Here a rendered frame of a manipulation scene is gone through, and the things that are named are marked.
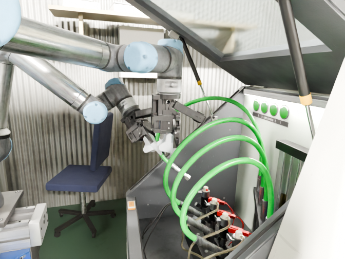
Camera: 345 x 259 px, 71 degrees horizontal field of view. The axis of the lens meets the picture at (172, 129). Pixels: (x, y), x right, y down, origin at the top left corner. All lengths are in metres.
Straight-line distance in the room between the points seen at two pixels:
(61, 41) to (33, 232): 0.66
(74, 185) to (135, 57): 1.84
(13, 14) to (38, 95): 2.41
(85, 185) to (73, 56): 1.77
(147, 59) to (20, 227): 0.72
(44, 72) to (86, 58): 0.24
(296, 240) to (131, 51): 0.53
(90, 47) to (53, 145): 2.28
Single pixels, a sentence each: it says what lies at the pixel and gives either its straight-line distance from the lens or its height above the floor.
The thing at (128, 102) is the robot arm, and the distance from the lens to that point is 0.95.
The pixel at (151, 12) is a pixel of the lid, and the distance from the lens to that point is 1.03.
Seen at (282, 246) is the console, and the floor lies 1.19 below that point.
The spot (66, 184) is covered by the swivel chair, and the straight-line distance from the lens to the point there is 2.37.
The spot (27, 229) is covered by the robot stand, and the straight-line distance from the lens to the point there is 1.01.
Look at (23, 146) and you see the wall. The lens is 2.93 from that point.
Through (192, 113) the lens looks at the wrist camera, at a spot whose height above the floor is 1.38.
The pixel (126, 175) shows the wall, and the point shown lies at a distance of 3.00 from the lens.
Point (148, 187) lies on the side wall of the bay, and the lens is 1.15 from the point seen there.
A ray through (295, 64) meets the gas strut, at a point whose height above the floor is 1.52.
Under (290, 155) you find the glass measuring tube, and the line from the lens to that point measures 0.87.
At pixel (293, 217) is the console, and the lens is 0.52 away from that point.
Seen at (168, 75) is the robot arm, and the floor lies 1.49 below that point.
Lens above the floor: 1.50
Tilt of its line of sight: 13 degrees down
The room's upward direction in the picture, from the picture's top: 2 degrees clockwise
